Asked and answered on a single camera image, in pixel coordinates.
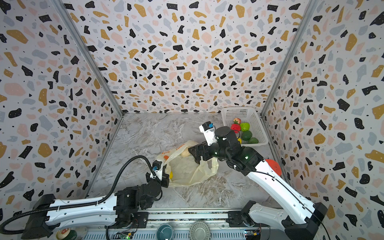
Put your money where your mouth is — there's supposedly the dark green avocado toy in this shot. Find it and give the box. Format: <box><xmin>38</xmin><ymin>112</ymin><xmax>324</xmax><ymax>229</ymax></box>
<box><xmin>241</xmin><ymin>130</ymin><xmax>253</xmax><ymax>141</ymax></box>

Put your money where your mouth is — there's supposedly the beige peach toy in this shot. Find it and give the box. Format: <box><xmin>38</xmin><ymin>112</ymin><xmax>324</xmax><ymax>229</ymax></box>
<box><xmin>181</xmin><ymin>149</ymin><xmax>191</xmax><ymax>158</ymax></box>

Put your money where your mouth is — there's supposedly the yellow translucent plastic bag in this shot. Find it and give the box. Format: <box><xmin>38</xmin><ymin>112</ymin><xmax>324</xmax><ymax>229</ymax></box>
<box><xmin>155</xmin><ymin>140</ymin><xmax>219</xmax><ymax>187</ymax></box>

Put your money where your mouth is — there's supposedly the bright green fruit toy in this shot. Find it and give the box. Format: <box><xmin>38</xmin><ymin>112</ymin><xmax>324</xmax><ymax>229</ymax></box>
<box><xmin>240</xmin><ymin>122</ymin><xmax>250</xmax><ymax>132</ymax></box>

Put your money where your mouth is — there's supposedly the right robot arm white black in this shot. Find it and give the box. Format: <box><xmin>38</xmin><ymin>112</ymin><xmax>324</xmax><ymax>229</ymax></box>
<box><xmin>189</xmin><ymin>122</ymin><xmax>328</xmax><ymax>240</ymax></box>

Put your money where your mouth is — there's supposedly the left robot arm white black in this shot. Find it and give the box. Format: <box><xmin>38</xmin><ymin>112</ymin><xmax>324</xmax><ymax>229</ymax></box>
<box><xmin>22</xmin><ymin>171</ymin><xmax>170</xmax><ymax>240</ymax></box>

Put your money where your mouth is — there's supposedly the green fruit in basket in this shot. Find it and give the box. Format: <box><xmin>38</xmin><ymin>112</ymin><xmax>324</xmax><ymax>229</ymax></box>
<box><xmin>248</xmin><ymin>138</ymin><xmax>259</xmax><ymax>144</ymax></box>

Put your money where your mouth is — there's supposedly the small red strawberry toy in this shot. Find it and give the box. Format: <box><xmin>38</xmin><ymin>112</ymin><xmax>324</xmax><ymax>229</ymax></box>
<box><xmin>233</xmin><ymin>118</ymin><xmax>242</xmax><ymax>125</ymax></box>

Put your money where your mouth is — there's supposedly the white plastic mesh basket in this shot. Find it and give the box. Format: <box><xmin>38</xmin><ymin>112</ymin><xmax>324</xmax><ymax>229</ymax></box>
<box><xmin>221</xmin><ymin>107</ymin><xmax>269</xmax><ymax>147</ymax></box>

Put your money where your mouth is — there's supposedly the teal bowl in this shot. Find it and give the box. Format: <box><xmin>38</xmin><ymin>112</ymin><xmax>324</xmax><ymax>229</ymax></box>
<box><xmin>156</xmin><ymin>224</ymin><xmax>174</xmax><ymax>240</ymax></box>

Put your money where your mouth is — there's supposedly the grey ribbed plate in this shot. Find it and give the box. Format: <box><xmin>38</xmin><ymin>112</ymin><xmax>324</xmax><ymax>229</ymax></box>
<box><xmin>190</xmin><ymin>222</ymin><xmax>210</xmax><ymax>240</ymax></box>

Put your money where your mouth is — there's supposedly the tin can with label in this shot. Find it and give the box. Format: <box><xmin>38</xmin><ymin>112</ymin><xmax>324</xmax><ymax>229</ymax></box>
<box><xmin>56</xmin><ymin>228</ymin><xmax>78</xmax><ymax>240</ymax></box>

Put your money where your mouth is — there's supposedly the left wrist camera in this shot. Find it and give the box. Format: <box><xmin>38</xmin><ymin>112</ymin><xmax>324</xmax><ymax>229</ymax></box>
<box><xmin>150</xmin><ymin>160</ymin><xmax>163</xmax><ymax>180</ymax></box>

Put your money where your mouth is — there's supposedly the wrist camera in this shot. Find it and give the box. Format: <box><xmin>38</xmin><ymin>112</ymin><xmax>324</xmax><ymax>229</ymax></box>
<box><xmin>199</xmin><ymin>121</ymin><xmax>217</xmax><ymax>146</ymax></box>
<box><xmin>150</xmin><ymin>160</ymin><xmax>163</xmax><ymax>180</ymax></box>

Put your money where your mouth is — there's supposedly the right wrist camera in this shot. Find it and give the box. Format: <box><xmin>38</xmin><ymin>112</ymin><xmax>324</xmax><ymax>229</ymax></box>
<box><xmin>199</xmin><ymin>121</ymin><xmax>217</xmax><ymax>146</ymax></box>

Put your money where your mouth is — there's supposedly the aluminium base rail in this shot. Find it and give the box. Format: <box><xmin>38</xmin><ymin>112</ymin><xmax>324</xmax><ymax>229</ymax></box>
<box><xmin>80</xmin><ymin>208</ymin><xmax>313</xmax><ymax>240</ymax></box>

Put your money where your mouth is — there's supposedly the black corrugated cable hose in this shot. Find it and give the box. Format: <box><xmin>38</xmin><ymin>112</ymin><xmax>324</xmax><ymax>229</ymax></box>
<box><xmin>0</xmin><ymin>155</ymin><xmax>155</xmax><ymax>235</ymax></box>

